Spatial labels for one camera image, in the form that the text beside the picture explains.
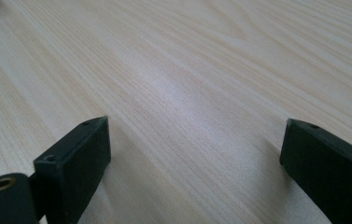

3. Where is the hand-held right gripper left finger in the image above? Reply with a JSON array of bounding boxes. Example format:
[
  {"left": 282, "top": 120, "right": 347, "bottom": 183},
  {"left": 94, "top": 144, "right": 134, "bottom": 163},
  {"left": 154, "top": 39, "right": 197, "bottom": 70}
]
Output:
[{"left": 33, "top": 116, "right": 112, "bottom": 224}]

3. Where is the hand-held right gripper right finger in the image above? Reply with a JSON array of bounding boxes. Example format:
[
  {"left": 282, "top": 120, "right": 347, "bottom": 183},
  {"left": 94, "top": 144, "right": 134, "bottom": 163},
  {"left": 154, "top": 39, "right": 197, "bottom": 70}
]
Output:
[{"left": 279, "top": 118, "right": 352, "bottom": 224}]

